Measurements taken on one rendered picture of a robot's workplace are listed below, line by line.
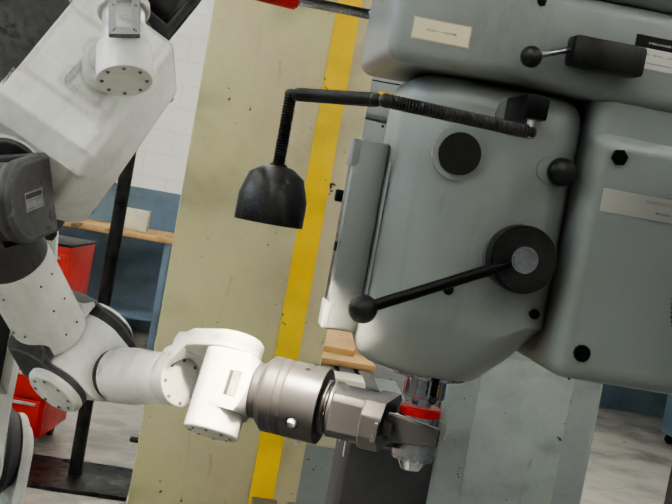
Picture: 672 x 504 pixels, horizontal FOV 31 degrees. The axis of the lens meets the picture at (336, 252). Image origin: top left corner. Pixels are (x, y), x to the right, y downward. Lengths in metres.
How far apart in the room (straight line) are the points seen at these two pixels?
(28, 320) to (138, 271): 8.85
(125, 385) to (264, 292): 1.57
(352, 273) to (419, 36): 0.27
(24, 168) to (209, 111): 1.67
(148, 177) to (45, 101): 8.86
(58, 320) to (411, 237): 0.50
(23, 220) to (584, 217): 0.62
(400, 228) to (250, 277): 1.82
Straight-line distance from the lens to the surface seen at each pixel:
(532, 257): 1.25
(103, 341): 1.60
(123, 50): 1.44
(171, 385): 1.49
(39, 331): 1.55
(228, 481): 3.16
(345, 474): 1.71
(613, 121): 1.30
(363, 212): 1.33
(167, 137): 10.35
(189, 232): 3.06
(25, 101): 1.50
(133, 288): 10.40
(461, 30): 1.25
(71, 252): 5.86
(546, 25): 1.27
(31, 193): 1.44
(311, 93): 1.23
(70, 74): 1.54
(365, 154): 1.33
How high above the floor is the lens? 1.49
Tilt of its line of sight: 3 degrees down
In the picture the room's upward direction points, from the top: 10 degrees clockwise
